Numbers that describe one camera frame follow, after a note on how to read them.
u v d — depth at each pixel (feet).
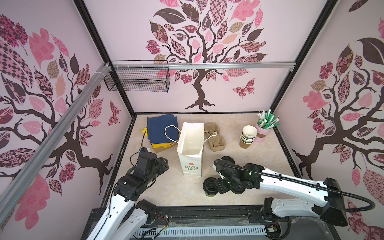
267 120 3.08
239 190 2.58
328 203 1.30
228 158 2.72
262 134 3.11
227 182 2.00
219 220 2.38
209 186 2.38
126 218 1.87
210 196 2.56
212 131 3.41
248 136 2.89
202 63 3.04
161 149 3.17
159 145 3.19
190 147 3.29
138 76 3.11
